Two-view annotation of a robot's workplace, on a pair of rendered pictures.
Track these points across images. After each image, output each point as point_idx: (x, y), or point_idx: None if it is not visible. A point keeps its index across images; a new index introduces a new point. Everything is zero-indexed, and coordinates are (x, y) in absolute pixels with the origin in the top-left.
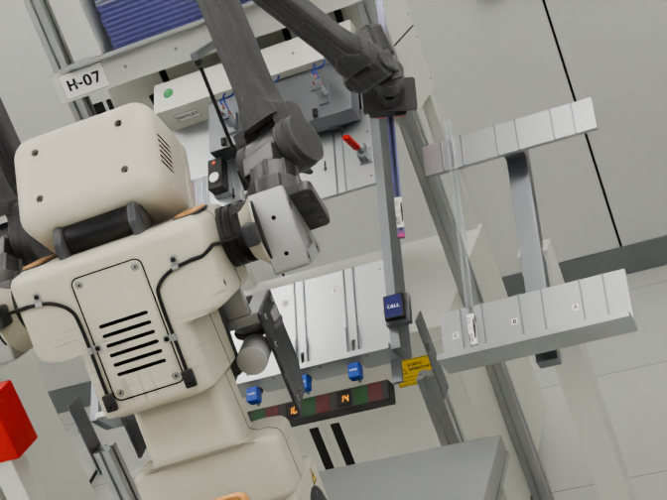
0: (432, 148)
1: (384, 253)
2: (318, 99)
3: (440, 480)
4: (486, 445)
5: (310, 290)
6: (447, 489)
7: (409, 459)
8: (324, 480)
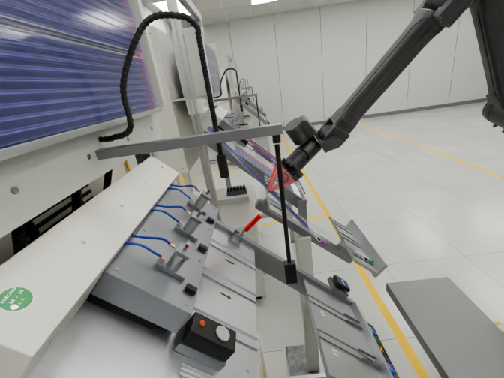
0: (272, 207)
1: (304, 273)
2: (202, 211)
3: (431, 296)
4: (397, 285)
5: (323, 328)
6: (437, 291)
7: (416, 315)
8: (454, 361)
